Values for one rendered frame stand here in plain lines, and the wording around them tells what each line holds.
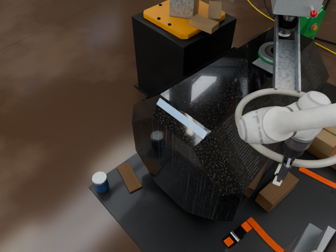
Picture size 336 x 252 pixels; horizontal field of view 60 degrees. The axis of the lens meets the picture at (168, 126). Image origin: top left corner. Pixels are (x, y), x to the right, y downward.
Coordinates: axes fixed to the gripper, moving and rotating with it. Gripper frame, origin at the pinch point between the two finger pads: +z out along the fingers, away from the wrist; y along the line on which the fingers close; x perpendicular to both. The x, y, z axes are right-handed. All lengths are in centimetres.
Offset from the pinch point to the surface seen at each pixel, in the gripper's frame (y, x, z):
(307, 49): 103, 0, -2
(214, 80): 49, 43, -1
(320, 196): 64, -42, 85
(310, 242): -17.4, -17.5, 10.1
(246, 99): 28.7, 22.6, -9.6
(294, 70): 60, 6, -11
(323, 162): 3.8, -12.5, -11.2
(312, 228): -11.7, -17.6, 9.8
